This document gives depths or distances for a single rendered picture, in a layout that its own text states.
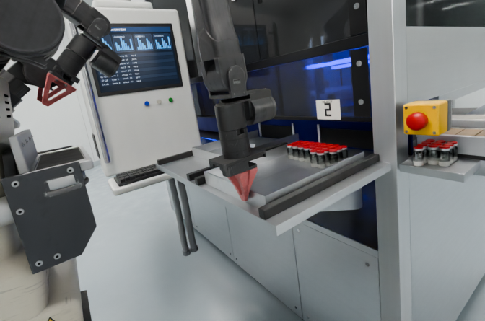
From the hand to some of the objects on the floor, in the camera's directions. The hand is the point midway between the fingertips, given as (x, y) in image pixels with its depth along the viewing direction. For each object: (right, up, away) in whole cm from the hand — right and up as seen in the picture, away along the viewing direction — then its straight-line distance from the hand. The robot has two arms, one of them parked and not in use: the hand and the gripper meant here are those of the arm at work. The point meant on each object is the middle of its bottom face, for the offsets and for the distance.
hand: (243, 196), depth 55 cm
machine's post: (+52, -79, +33) cm, 100 cm away
